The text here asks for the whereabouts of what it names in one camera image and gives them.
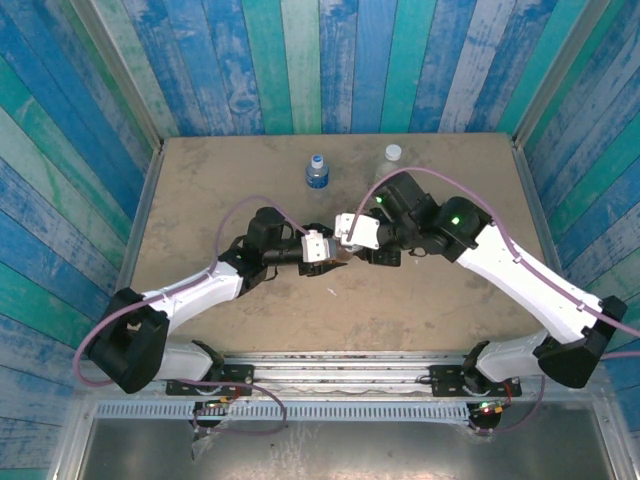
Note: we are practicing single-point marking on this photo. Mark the orange juice bottle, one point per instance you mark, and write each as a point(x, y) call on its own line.
point(342, 256)

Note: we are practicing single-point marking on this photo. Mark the blue label water bottle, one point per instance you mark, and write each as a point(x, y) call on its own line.
point(317, 180)

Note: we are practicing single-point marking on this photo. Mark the blue topped white cap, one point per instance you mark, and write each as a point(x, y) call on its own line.
point(317, 162)

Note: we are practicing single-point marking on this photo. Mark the green label clear bottle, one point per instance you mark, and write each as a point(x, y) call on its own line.
point(387, 164)

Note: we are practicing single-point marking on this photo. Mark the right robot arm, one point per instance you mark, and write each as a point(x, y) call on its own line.
point(530, 285)

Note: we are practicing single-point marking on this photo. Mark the small electronics board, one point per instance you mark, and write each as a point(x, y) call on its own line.
point(215, 405)
point(487, 407)

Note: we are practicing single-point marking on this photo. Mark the steel sheet panel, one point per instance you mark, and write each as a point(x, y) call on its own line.
point(375, 455)

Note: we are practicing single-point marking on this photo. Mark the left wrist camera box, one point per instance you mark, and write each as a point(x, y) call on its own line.
point(317, 247)

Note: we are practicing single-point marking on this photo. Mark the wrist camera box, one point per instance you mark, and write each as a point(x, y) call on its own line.
point(360, 231)
point(317, 247)

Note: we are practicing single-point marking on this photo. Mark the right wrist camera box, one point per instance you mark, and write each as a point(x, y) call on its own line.
point(360, 231)

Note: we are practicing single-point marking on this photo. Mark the aluminium mounting rail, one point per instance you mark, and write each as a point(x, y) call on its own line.
point(340, 375)

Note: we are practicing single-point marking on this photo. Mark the aluminium table side rail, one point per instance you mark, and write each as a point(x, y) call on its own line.
point(131, 252)
point(536, 197)

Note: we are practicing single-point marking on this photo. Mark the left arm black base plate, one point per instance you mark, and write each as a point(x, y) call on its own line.
point(240, 380)

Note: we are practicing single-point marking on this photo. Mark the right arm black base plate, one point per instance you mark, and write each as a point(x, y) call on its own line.
point(445, 382)

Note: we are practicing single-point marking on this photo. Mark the aluminium corner post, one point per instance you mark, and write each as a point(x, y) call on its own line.
point(120, 75)
point(560, 75)

